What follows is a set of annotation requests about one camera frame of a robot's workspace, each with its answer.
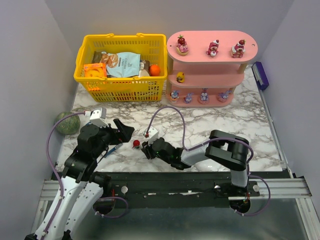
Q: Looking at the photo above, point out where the pink three-tier shelf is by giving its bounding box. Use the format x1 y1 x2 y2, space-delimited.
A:
166 30 258 107

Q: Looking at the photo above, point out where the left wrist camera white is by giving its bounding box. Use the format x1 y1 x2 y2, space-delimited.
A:
84 107 108 128

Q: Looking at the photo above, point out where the orange fruit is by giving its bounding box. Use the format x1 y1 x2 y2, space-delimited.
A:
149 64 161 77

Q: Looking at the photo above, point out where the purple box at wall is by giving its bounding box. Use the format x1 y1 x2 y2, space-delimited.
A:
251 61 269 91

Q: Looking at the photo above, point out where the strawberry pink bear donut toy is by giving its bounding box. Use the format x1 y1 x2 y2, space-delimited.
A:
175 35 189 56

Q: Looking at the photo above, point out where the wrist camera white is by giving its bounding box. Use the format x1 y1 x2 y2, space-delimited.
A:
142 126 159 145
84 107 108 128

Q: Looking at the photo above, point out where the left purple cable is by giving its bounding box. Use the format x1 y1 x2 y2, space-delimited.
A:
42 111 87 236

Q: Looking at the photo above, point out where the purple orange bunny toy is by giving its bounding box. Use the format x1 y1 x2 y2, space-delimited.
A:
170 90 179 103

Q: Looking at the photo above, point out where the brown snack packet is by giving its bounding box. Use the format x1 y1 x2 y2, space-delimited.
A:
91 51 103 64

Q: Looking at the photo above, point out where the yellow plastic shopping basket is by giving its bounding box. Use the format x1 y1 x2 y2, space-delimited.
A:
73 33 168 102

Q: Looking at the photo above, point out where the beige round item in basket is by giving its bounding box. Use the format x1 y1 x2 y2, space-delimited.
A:
138 69 150 78

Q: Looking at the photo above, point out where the orange snack box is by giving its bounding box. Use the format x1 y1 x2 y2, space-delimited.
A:
83 62 108 81

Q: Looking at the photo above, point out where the red cherry toy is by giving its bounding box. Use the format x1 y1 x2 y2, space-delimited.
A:
132 140 141 149

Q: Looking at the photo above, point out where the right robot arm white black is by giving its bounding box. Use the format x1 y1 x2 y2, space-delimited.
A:
141 128 254 189

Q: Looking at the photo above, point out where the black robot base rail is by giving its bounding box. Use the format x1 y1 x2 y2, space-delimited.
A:
95 172 260 210

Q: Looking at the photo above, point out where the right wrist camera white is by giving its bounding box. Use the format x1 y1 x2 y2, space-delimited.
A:
142 126 159 145

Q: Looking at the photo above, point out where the light blue chips bag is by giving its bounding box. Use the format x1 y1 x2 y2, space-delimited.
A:
100 51 141 78

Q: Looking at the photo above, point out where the small purple bunny toy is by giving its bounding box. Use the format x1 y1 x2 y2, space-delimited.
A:
184 92 193 104

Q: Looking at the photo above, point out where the purple bunny toy on shelf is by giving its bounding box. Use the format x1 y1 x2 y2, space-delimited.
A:
217 90 232 103

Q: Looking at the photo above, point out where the blue white box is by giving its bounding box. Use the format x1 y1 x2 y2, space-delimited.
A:
78 122 123 160

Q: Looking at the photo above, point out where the yellow duck toy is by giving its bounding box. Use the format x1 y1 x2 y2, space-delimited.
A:
176 72 185 83

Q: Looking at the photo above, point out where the green textured melon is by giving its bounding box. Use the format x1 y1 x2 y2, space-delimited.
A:
54 111 81 135

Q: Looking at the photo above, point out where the pink bear figure toy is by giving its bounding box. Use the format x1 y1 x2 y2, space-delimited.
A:
206 39 220 57

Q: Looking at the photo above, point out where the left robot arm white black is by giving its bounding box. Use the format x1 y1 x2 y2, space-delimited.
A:
25 118 135 240

